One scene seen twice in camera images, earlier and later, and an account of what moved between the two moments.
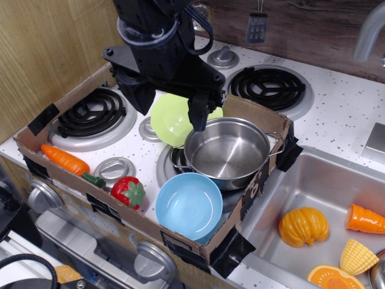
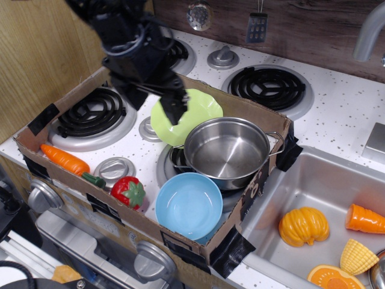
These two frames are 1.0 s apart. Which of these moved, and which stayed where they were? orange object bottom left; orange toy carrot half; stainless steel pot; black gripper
Moved: black gripper
Stayed: orange toy carrot half; orange object bottom left; stainless steel pot
